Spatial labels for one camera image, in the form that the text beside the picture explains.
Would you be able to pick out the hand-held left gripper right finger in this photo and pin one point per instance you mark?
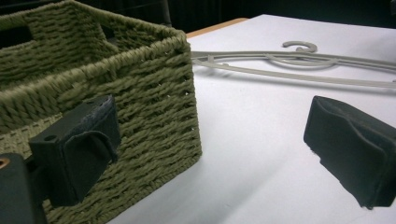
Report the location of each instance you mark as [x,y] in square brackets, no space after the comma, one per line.
[351,149]

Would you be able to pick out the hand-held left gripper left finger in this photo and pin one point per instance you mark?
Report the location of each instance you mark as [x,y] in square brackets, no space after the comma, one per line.
[77,155]

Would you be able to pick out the green woven basket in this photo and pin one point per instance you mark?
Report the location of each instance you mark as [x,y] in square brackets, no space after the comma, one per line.
[146,102]

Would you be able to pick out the grey plastic clothes hanger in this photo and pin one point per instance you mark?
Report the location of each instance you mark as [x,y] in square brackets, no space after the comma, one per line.
[299,59]

